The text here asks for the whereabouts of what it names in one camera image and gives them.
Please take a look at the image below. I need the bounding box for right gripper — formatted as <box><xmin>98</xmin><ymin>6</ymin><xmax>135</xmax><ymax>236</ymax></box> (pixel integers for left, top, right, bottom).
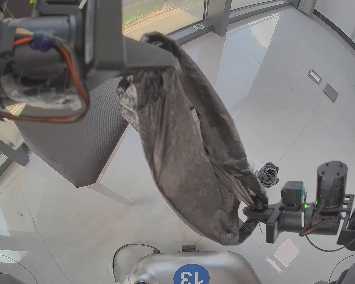
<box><xmin>243</xmin><ymin>206</ymin><xmax>341</xmax><ymax>244</ymax></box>

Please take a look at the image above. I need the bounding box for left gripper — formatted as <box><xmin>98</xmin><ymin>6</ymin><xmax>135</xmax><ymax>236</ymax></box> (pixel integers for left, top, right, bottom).
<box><xmin>1</xmin><ymin>0</ymin><xmax>178</xmax><ymax>91</ymax></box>

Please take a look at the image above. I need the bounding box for black plastic bag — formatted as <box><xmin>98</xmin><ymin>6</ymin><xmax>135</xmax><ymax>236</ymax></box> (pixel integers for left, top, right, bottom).
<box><xmin>117</xmin><ymin>32</ymin><xmax>270</xmax><ymax>246</ymax></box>

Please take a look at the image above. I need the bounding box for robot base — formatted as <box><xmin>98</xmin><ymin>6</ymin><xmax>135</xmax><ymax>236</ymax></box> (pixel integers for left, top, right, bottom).
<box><xmin>115</xmin><ymin>245</ymin><xmax>262</xmax><ymax>284</ymax></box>

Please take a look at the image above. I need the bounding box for crumpled black plastic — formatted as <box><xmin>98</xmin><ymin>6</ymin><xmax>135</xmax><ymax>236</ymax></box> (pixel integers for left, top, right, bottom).
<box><xmin>254</xmin><ymin>162</ymin><xmax>280</xmax><ymax>188</ymax></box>

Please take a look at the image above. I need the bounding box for window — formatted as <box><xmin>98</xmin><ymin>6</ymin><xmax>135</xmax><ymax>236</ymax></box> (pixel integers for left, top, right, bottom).
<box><xmin>0</xmin><ymin>0</ymin><xmax>302</xmax><ymax>189</ymax></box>

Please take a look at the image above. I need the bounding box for grey chair with white legs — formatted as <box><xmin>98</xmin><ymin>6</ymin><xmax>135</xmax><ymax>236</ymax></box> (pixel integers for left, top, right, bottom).
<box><xmin>4</xmin><ymin>0</ymin><xmax>134</xmax><ymax>206</ymax></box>

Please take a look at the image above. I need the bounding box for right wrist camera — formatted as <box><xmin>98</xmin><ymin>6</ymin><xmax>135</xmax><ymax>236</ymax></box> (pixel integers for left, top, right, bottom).
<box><xmin>272</xmin><ymin>181</ymin><xmax>306</xmax><ymax>212</ymax></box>

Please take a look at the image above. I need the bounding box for black cable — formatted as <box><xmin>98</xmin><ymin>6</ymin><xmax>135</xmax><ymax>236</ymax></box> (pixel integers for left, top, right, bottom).
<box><xmin>112</xmin><ymin>244</ymin><xmax>161</xmax><ymax>280</ymax></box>
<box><xmin>305</xmin><ymin>234</ymin><xmax>348</xmax><ymax>252</ymax></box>

